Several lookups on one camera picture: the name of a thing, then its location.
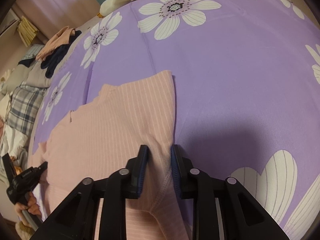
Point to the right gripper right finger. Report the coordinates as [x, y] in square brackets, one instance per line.
[222, 209]

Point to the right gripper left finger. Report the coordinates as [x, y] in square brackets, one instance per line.
[97, 207]

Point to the pink striped knit sweater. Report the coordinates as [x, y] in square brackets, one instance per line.
[100, 137]

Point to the dark navy clothes pile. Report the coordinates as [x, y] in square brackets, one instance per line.
[51, 62]

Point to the pink folded clothes pile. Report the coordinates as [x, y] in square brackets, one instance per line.
[59, 39]

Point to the person left hand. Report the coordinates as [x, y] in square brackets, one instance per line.
[32, 206]

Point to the plaid grey blanket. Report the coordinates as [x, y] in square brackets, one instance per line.
[25, 103]

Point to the grey pillow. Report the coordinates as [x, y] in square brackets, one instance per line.
[33, 76]

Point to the striped blue pillow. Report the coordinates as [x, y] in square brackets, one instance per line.
[32, 52]

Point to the yellow curtain tassel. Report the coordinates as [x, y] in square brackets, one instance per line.
[27, 31]

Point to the purple floral bed sheet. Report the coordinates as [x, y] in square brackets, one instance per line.
[246, 82]

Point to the pink curtain left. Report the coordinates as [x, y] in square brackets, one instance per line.
[49, 16]

